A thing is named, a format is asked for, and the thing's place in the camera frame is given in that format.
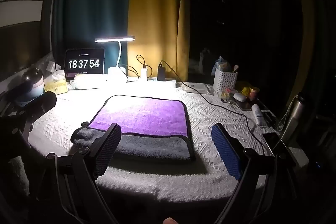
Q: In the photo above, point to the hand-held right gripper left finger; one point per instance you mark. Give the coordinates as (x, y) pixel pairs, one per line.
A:
(107, 151)

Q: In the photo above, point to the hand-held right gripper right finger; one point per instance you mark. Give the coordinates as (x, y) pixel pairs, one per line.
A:
(226, 153)

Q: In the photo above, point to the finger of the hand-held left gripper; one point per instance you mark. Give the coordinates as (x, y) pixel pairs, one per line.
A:
(39, 106)

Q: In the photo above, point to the purple and grey towel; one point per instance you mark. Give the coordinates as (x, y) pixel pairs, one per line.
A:
(147, 119)

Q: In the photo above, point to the person's right hand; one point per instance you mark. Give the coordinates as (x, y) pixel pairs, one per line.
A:
(172, 221)

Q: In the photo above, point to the yellow tissue pack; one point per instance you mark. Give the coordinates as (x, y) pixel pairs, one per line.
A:
(55, 85)

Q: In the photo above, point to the white textured tablecloth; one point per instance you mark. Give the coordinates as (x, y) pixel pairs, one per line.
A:
(215, 113)

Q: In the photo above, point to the black smartphone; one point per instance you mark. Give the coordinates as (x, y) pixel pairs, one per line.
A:
(271, 140)

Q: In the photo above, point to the white tube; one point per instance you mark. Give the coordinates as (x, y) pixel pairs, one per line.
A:
(258, 115)

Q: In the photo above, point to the dark flat notebook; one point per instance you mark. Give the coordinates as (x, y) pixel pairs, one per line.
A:
(248, 106)

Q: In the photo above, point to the white plastic bag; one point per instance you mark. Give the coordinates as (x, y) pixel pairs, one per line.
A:
(86, 82)

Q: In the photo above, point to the clear candy bag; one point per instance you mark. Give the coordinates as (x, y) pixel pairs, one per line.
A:
(225, 96)

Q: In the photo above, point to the white earbuds case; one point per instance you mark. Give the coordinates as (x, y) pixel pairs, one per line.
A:
(239, 97)

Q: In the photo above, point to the tablet with clock display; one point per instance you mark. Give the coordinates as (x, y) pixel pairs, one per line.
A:
(84, 64)

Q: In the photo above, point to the pink and yellow cup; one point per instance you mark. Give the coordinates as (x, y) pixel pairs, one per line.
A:
(254, 93)

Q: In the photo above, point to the white paper sheets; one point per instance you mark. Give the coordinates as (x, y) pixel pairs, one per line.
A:
(197, 87)

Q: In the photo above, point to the white perforated basket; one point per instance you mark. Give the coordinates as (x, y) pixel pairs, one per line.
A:
(225, 81)

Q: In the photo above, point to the white desk lamp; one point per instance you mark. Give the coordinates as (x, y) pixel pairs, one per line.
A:
(116, 74)

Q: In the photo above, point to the steel water bottle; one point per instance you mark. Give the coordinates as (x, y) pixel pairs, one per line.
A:
(295, 113)

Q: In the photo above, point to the white charger plug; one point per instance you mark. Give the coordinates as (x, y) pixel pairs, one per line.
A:
(144, 74)

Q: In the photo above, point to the blue packet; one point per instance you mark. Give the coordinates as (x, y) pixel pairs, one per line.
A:
(222, 64)

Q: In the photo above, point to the white power strip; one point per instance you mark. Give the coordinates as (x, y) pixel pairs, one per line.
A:
(168, 81)

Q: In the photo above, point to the black power adapter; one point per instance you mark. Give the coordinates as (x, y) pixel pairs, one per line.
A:
(161, 73)

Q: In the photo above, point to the dark green curtain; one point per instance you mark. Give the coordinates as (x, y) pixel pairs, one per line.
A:
(89, 3)

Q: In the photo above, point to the yellow curtain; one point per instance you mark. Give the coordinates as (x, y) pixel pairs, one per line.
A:
(157, 16)

